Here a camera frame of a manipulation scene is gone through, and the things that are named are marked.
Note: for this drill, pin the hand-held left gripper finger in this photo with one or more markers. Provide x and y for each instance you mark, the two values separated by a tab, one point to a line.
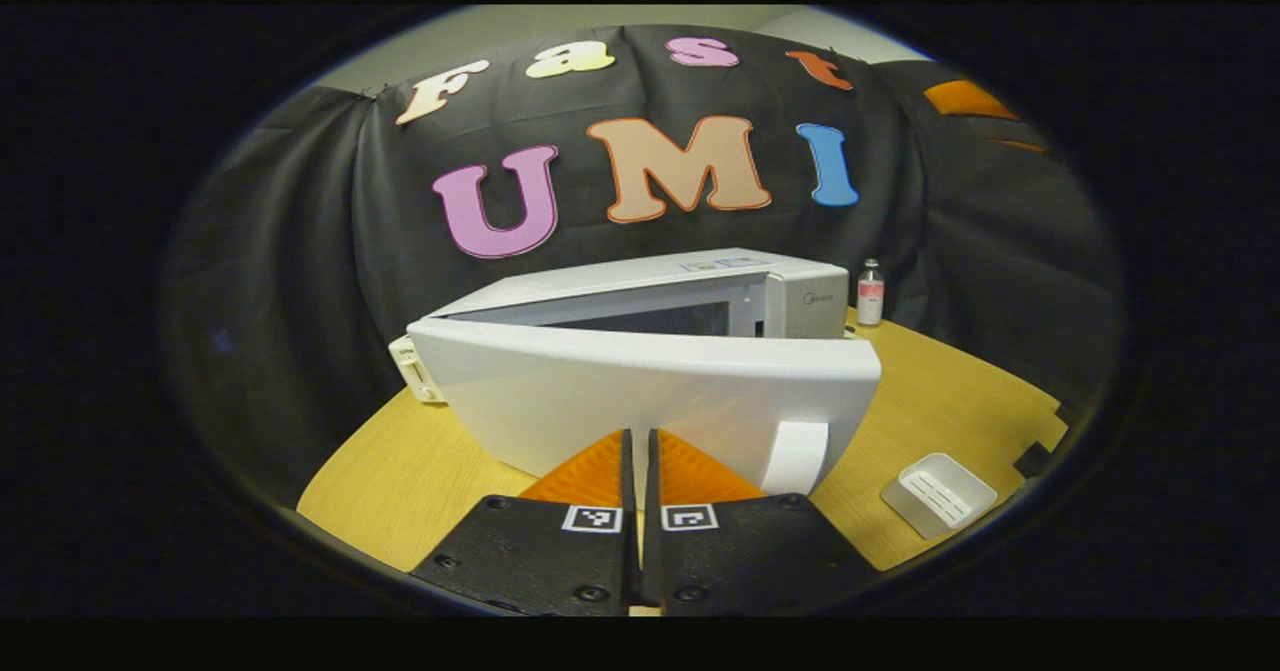
628	481
651	481

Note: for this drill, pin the small clear bottle pink label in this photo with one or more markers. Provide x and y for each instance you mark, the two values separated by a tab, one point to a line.
871	296

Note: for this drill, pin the small white electronic device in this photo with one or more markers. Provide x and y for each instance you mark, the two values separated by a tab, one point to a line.
410	366

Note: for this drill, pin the white ribbed tray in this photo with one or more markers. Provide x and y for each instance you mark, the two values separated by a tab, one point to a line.
938	494

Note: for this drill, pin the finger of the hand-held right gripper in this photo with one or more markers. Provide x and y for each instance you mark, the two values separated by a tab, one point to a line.
965	99
1020	144

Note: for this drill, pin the white microwave oven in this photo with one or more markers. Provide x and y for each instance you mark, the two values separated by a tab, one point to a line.
600	391

